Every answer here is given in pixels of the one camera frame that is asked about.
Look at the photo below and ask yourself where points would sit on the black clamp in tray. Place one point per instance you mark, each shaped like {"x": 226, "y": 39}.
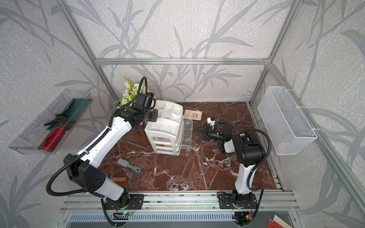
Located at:
{"x": 60, "y": 120}

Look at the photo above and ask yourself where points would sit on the clear wall-mounted tray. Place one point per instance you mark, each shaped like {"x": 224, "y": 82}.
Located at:
{"x": 47, "y": 132}

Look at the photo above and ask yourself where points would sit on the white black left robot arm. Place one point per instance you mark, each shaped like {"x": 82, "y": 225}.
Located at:
{"x": 84, "y": 171}

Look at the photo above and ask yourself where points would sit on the green hair brush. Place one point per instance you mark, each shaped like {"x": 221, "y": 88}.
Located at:
{"x": 126, "y": 164}

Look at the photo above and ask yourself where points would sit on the small wooden block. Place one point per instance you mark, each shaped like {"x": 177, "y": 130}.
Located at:
{"x": 119, "y": 179}

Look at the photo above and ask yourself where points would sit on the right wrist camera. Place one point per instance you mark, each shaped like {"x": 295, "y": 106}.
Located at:
{"x": 213, "y": 123}

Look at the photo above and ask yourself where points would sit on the green white artificial flowers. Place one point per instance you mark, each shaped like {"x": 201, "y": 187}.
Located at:
{"x": 132, "y": 90}

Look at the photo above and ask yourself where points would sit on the green card in tray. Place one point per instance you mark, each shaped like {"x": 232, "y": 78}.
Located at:
{"x": 76, "y": 108}

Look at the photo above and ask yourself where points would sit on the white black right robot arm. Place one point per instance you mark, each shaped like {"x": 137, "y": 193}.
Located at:
{"x": 251, "y": 147}

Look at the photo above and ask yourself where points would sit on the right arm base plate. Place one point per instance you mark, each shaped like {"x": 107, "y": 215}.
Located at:
{"x": 236, "y": 201}

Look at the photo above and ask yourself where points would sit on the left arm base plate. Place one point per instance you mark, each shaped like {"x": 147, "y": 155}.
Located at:
{"x": 129, "y": 202}

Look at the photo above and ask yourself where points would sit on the red paper at bottom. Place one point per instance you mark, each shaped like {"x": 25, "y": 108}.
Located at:
{"x": 277, "y": 222}

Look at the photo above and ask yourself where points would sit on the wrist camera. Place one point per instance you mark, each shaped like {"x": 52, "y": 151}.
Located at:
{"x": 144, "y": 102}
{"x": 213, "y": 123}

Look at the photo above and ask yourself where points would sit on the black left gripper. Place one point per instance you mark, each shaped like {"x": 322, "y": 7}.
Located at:
{"x": 154, "y": 118}

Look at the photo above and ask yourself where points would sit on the white wire mesh basket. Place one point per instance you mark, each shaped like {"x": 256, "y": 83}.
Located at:
{"x": 288, "y": 128}

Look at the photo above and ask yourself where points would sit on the beige postcard red characters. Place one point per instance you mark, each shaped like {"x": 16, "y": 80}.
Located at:
{"x": 193, "y": 115}

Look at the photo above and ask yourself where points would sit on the aluminium frame rail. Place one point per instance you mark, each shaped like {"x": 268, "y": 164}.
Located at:
{"x": 101, "y": 61}

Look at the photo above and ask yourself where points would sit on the red brush in tray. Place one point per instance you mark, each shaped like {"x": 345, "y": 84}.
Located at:
{"x": 53, "y": 138}

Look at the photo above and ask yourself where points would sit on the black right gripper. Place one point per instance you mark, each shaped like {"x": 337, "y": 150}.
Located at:
{"x": 208, "y": 130}

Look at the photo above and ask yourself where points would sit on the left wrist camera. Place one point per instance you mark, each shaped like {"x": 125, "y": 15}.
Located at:
{"x": 144, "y": 102}

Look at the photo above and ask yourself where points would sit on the white plastic drawer organizer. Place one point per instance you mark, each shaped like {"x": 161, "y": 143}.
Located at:
{"x": 169, "y": 124}

